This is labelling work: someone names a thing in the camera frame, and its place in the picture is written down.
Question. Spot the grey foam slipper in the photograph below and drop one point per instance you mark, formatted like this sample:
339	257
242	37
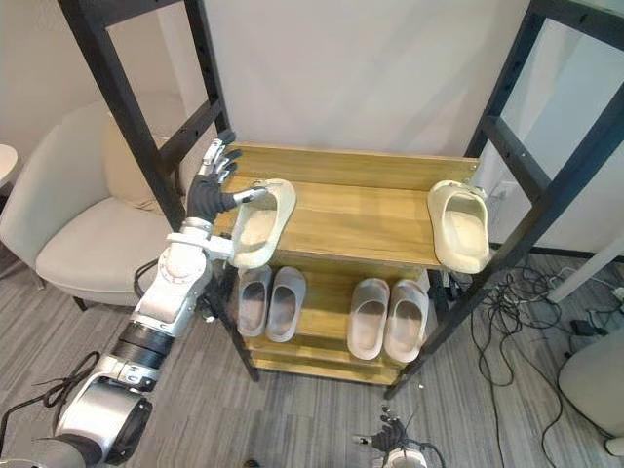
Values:
253	302
407	324
368	319
286	307

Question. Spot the black power adapter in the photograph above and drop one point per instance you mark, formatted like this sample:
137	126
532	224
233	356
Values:
585	326

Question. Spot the white rounded chair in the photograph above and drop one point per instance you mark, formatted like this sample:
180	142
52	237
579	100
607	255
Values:
597	380

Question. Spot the white table leg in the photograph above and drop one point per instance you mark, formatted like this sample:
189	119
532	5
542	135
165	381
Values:
587	273

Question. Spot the robot left arm silver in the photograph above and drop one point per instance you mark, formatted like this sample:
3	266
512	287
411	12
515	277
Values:
170	278

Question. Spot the wide wooden rack shelf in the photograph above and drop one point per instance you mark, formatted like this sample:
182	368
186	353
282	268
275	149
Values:
356	214

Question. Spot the beige upholstered armchair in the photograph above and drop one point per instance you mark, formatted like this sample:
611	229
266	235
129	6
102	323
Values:
88	244

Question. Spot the black metal rack frame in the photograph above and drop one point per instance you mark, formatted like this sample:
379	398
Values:
122	97

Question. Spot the cream foam slipper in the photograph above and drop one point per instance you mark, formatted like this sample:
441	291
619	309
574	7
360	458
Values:
460	234
258	229

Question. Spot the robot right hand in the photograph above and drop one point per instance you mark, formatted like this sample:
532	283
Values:
390	434

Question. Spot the robot right arm silver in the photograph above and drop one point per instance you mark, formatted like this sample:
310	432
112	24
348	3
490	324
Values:
407	459

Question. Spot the round white side table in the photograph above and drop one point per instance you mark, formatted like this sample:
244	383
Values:
6	166

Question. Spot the wooden shelf with grey slippers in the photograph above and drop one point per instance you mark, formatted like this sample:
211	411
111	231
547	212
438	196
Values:
326	302

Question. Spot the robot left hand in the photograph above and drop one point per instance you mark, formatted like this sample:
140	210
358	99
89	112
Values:
205	197

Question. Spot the lowest wooden rack shelf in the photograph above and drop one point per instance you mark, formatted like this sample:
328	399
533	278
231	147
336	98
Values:
322	368

